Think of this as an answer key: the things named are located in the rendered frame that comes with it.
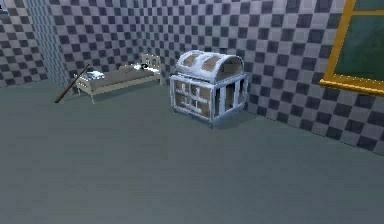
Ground brown and white treasure chest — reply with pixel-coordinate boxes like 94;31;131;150
169;49;250;129

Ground cream wooden bed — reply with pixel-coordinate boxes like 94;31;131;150
75;53;164;104

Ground grey and white cloth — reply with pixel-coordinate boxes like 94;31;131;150
79;69;106;82

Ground brown baseball bat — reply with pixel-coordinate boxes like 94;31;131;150
54;63;91;104

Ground yellow framed window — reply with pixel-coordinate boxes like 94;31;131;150
318;0;384;98

